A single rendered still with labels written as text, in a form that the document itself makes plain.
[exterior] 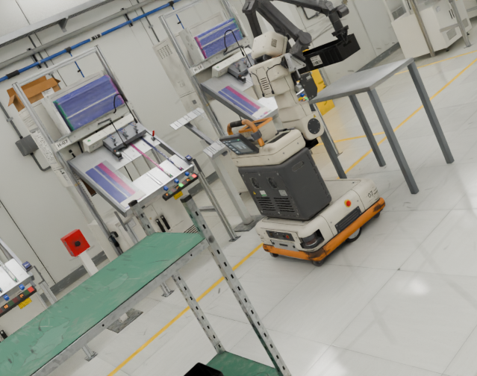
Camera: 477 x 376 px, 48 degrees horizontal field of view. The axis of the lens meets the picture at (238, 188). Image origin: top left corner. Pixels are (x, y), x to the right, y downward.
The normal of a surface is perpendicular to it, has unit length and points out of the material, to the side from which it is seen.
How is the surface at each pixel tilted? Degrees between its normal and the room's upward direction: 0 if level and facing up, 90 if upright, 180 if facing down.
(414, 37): 90
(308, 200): 90
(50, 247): 90
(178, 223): 90
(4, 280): 47
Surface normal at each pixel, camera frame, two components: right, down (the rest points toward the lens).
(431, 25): -0.69, 0.51
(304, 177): 0.49, 0.00
